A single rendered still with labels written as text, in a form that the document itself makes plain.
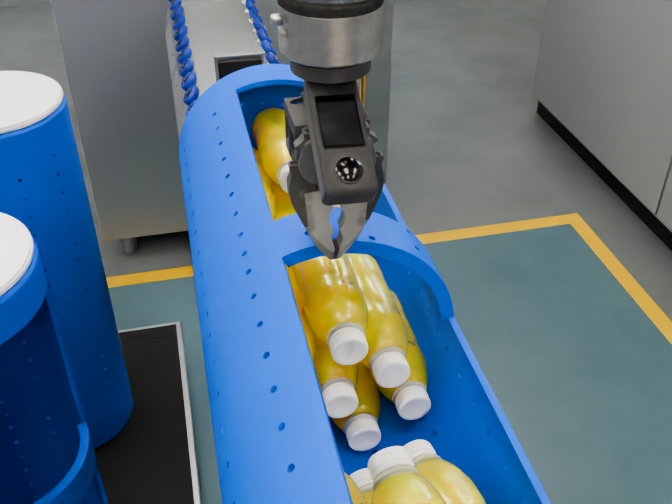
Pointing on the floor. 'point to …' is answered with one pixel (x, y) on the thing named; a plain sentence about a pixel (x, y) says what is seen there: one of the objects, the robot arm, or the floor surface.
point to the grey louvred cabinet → (613, 96)
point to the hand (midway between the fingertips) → (336, 252)
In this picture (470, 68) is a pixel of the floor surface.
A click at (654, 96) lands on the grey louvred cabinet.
